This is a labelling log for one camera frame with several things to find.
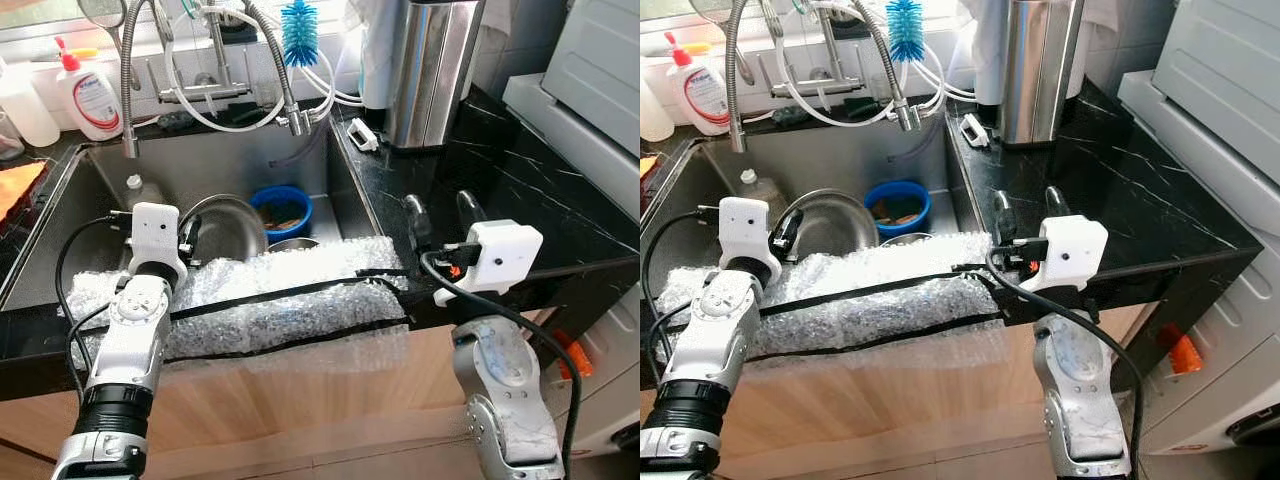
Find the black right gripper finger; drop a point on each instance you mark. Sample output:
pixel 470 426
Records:
pixel 1005 220
pixel 1058 203
pixel 472 208
pixel 417 225

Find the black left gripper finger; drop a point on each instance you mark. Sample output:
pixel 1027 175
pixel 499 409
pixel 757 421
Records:
pixel 192 229
pixel 791 223

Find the large stainless steel plate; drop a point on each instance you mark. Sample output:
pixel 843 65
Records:
pixel 835 225
pixel 225 230

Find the small stainless steel bowl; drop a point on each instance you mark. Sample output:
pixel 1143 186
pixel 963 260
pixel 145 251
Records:
pixel 905 240
pixel 293 244

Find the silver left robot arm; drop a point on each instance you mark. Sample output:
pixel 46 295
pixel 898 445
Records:
pixel 715 340
pixel 130 340

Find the clear plastic bottle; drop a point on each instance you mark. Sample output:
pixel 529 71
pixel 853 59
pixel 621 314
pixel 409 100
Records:
pixel 140 192
pixel 758 188

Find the stainless steel sink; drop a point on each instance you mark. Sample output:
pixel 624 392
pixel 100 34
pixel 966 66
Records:
pixel 830 160
pixel 200 165

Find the blue plastic bowl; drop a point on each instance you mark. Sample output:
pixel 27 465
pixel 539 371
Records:
pixel 925 205
pixel 308 210

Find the green yellow scouring sponge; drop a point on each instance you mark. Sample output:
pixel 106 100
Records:
pixel 285 212
pixel 898 209

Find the small white plastic clip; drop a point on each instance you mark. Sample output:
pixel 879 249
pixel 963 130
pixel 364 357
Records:
pixel 974 130
pixel 364 135

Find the black tape strip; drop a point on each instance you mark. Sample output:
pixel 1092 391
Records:
pixel 300 290
pixel 300 336
pixel 880 335
pixel 880 288

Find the clear thin tube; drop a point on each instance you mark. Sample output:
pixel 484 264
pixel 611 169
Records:
pixel 925 143
pixel 308 150

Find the clear bubble wrap sheet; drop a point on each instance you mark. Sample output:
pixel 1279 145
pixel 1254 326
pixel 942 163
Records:
pixel 300 313
pixel 880 310

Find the tall stainless steel canister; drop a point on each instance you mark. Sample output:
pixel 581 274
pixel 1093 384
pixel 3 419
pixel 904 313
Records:
pixel 432 75
pixel 1040 70

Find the chrome tap mixer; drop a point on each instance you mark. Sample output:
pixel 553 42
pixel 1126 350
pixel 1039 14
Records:
pixel 205 93
pixel 815 87

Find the white red dish soap bottle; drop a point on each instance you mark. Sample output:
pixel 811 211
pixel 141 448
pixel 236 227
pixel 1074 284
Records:
pixel 92 105
pixel 703 100

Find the orange plastic object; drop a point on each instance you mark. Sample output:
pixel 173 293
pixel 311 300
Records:
pixel 573 354
pixel 1182 350

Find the white cylinder with black base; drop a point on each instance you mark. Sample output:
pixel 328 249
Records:
pixel 985 50
pixel 375 55

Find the white plastic bottle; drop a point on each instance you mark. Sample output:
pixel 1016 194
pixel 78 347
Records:
pixel 655 115
pixel 28 110

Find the white washing machine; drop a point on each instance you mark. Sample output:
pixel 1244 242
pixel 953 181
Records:
pixel 1230 300
pixel 610 330

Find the light wooden cabinet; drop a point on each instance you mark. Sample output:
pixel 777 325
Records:
pixel 300 410
pixel 900 410

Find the white ribbed appliance panel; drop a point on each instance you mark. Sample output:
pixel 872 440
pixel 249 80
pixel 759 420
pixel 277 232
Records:
pixel 600 60
pixel 1230 60

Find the blue bottle brush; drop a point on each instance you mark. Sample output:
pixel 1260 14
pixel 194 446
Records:
pixel 299 32
pixel 905 28

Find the round metal strainer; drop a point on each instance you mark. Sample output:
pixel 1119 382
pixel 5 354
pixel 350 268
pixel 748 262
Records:
pixel 100 10
pixel 710 6

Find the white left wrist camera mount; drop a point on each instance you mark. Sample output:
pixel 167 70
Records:
pixel 748 235
pixel 155 240

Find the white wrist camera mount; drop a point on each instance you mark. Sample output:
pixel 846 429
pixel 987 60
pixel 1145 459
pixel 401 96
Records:
pixel 155 240
pixel 1070 250
pixel 500 255
pixel 748 235

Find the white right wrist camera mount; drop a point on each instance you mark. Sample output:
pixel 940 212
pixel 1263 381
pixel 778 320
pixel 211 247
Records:
pixel 1070 250
pixel 500 255

